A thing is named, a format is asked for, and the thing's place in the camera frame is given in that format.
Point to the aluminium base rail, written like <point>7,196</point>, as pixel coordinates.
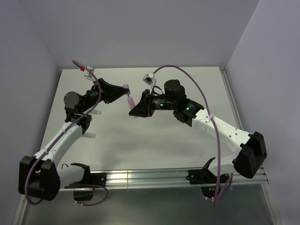
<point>167,178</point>

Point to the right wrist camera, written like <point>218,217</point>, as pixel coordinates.
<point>150,79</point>

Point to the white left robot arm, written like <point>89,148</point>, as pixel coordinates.
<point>39,178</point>

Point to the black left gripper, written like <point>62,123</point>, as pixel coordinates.
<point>111,93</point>

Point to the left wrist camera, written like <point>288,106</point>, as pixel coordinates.
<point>87,73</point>

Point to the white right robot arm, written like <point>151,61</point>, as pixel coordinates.
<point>196,116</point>

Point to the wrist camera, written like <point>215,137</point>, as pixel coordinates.
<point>150,79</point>
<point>87,73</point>

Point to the aluminium side rail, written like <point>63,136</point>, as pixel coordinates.
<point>250,154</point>

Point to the clear orange pen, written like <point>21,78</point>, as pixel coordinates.
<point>89,135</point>

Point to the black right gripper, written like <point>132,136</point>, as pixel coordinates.
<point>145,108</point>

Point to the purple pen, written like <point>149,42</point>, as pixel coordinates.
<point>130,102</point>

